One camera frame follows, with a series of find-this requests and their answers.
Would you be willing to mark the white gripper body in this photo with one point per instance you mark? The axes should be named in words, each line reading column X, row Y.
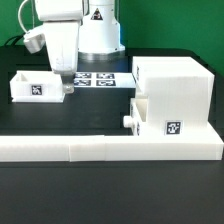
column 62, row 46

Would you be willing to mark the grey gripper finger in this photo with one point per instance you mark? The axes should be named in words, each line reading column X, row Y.
column 68, row 83

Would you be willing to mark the white drawer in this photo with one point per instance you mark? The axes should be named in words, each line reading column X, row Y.
column 136, row 120
column 36, row 87

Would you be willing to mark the white front drawer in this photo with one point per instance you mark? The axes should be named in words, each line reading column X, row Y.
column 136, row 120

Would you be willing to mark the white drawer cabinet box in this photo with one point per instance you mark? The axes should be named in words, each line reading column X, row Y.
column 178, row 91

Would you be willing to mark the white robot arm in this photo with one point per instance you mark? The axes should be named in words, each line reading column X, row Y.
column 99, row 31

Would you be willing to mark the white marker tag plate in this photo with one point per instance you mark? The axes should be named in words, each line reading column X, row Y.
column 104, row 80

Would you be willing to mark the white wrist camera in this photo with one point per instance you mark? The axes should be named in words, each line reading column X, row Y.
column 34, row 39

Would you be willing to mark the white L-shaped obstacle wall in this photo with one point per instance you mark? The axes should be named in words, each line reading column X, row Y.
column 203, row 145

